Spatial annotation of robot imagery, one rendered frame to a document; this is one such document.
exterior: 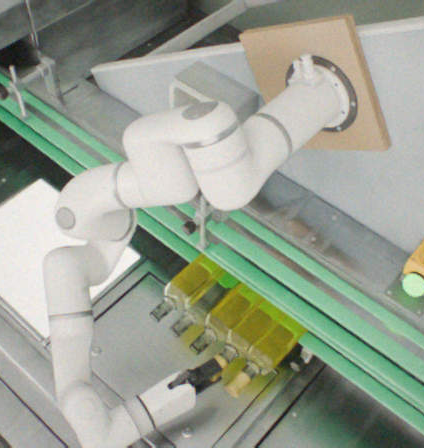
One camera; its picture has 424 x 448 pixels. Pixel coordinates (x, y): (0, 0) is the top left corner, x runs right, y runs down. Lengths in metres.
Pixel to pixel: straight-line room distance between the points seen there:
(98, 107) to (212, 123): 0.82
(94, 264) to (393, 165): 0.59
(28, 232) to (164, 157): 0.77
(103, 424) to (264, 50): 0.75
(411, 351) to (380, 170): 0.34
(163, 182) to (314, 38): 0.36
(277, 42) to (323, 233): 0.40
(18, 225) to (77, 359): 0.55
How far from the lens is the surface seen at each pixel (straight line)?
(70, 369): 1.29
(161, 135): 0.97
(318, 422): 1.45
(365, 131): 1.16
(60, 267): 1.19
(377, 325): 1.24
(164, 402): 1.23
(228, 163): 0.96
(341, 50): 1.11
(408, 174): 1.20
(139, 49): 2.27
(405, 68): 1.08
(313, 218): 1.34
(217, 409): 1.41
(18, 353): 1.52
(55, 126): 1.72
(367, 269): 1.28
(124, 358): 1.47
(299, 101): 1.08
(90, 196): 1.11
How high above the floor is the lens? 1.58
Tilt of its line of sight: 29 degrees down
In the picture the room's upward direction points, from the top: 131 degrees counter-clockwise
